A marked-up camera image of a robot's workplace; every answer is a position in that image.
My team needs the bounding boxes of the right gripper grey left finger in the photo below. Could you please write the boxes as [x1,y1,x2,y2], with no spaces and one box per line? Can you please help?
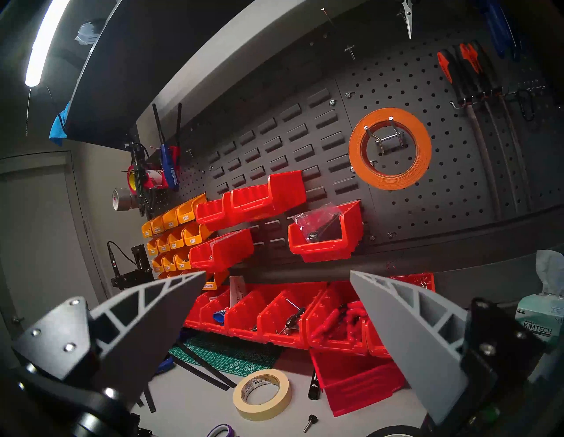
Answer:
[12,271,208,405]

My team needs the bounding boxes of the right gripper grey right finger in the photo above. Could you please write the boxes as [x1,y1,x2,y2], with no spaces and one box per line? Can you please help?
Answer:
[350,271,547,427]

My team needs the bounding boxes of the beige masking tape roll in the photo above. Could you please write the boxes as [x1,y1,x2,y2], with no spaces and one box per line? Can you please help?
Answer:
[232,369,292,421]

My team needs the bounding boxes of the orange tape roll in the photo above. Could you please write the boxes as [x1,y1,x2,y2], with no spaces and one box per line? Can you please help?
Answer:
[349,108,432,191]

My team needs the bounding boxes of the black tape roll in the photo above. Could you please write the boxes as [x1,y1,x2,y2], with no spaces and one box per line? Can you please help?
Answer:
[366,425,423,437]

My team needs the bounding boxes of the red bin holding markers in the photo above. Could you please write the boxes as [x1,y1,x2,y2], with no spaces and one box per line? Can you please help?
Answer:
[364,272,436,357]

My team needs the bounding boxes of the red storage bin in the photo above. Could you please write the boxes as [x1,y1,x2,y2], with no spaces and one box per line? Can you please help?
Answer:
[195,192,234,232]
[225,286,282,342]
[311,350,406,417]
[200,289,247,335]
[257,284,327,348]
[230,171,307,223]
[184,291,212,329]

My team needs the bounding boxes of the long black rod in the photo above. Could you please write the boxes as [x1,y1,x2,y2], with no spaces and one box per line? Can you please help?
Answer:
[170,341,238,390]

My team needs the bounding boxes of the green cutting mat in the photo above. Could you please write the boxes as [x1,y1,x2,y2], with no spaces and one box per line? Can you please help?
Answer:
[170,330,282,377]

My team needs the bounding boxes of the orange bin labelled M4-0.7X6 HEX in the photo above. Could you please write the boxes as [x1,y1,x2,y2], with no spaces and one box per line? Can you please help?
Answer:
[203,270,230,290]

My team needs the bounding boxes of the orange bin labelled M3-4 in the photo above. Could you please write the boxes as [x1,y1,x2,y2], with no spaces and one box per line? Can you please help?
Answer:
[182,222,212,246]

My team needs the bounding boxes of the red bin holding clear bags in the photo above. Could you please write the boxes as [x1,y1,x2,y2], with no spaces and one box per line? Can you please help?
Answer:
[189,229,255,273]

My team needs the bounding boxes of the Kimtech tissue box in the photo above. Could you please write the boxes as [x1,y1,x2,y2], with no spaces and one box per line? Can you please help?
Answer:
[516,294,564,344]

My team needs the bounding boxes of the red bin holding dark bag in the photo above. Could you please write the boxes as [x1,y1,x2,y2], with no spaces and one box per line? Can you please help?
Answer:
[288,200,364,263]

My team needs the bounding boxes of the orange bin labelled M3X6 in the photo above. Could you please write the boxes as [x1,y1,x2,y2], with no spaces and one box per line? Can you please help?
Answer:
[176,193,208,224]

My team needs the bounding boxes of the clear bag of dark parts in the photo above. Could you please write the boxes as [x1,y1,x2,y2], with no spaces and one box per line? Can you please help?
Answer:
[293,204,344,243]

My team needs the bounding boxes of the blue long-nose lighter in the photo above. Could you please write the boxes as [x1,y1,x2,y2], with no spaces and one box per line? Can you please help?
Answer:
[153,104,179,190]

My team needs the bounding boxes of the double prong metal hook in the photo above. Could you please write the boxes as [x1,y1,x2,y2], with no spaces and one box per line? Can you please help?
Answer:
[365,117,406,154]

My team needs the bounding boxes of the blue cloth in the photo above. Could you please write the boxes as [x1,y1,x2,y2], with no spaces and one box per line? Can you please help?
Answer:
[49,102,71,146]

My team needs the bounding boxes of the grey louvred back panel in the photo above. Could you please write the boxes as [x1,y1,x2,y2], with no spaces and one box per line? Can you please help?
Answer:
[194,79,371,265]

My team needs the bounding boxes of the black carabiner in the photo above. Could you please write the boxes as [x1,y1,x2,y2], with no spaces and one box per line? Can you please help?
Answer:
[516,90,536,122]

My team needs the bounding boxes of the black overhead shelf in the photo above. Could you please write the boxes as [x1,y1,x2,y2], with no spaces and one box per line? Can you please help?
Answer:
[66,0,256,150]

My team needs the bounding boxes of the metal file holder rack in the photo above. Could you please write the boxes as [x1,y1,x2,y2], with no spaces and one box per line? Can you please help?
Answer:
[450,84,549,108]

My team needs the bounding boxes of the long ceiling light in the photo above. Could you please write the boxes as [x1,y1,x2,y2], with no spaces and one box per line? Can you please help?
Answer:
[25,0,71,87]

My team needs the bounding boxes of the blue hanging clamp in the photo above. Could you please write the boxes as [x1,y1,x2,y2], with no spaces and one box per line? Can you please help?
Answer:
[482,0,520,60]

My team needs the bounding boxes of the small hanging metal snips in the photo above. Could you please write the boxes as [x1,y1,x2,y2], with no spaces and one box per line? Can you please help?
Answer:
[397,0,415,39]

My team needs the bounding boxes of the red handled tools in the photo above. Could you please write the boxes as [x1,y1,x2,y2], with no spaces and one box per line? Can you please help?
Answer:
[311,301,366,340]

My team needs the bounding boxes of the grey duct tape roll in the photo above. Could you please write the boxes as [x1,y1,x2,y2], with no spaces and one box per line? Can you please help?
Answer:
[112,187,139,211]

